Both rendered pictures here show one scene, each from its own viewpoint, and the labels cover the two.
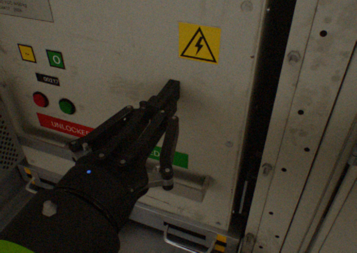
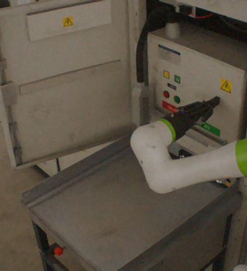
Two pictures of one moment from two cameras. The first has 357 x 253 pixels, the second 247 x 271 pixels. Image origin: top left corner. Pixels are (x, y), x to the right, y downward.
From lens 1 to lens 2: 1.32 m
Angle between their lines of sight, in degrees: 22
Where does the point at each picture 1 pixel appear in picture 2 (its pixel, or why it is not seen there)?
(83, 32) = (189, 72)
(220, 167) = (231, 137)
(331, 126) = not seen: outside the picture
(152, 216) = not seen: hidden behind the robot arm
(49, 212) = (172, 115)
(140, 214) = not seen: hidden behind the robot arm
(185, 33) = (222, 81)
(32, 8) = (173, 60)
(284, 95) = not seen: outside the picture
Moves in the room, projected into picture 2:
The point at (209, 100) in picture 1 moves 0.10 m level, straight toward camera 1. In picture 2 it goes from (228, 107) to (218, 119)
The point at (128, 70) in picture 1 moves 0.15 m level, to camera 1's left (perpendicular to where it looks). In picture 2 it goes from (203, 89) to (167, 81)
